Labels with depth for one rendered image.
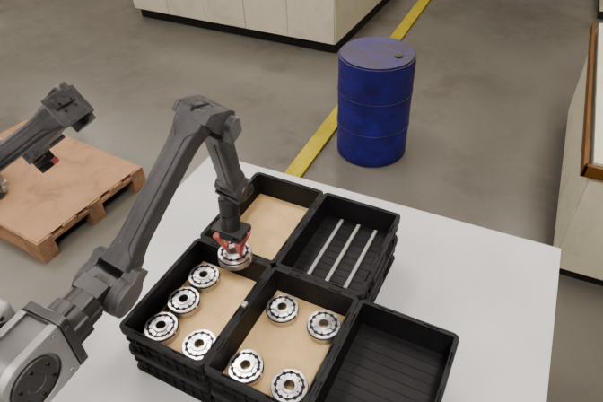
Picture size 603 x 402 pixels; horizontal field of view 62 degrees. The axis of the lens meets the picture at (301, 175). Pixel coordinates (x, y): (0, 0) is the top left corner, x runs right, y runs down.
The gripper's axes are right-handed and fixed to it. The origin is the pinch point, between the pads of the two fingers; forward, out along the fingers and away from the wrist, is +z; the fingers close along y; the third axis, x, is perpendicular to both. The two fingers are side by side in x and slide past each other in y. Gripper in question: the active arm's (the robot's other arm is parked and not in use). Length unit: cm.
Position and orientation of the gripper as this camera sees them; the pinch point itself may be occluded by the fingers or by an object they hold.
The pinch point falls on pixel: (233, 249)
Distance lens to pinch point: 154.9
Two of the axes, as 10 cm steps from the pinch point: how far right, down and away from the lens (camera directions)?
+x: -4.3, 5.2, -7.4
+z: 0.1, 8.2, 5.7
